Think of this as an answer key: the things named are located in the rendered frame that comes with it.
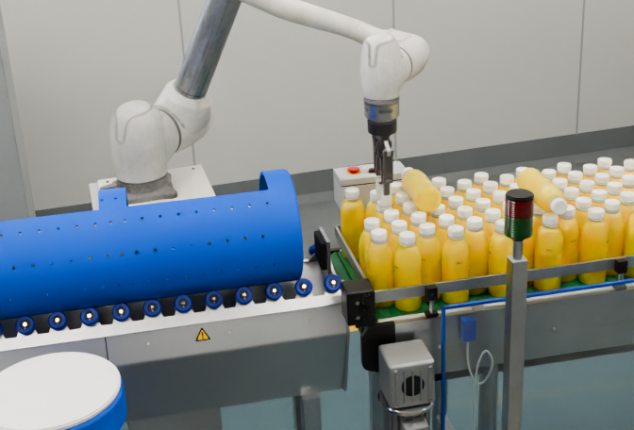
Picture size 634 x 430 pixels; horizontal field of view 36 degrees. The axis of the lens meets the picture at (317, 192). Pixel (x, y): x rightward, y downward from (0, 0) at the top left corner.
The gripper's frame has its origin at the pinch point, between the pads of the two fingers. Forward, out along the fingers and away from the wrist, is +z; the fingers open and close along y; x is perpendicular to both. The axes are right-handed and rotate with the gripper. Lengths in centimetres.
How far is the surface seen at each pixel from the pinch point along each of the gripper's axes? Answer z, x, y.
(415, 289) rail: 15.8, 1.0, 26.5
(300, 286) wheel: 15.8, -25.9, 16.8
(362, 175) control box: 2.6, -1.2, -19.5
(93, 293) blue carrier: 9, -76, 20
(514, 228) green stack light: -5.9, 19.0, 43.9
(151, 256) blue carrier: 1, -61, 21
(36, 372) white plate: 9, -86, 52
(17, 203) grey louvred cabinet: 43, -113, -134
